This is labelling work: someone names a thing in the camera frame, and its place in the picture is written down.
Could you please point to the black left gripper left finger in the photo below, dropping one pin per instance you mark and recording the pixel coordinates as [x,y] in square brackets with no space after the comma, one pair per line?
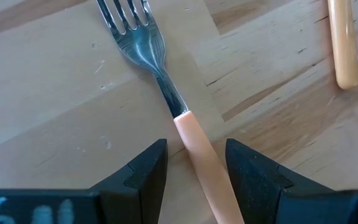
[138,189]

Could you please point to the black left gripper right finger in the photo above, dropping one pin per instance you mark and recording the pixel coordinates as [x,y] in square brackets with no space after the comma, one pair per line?
[256,189]

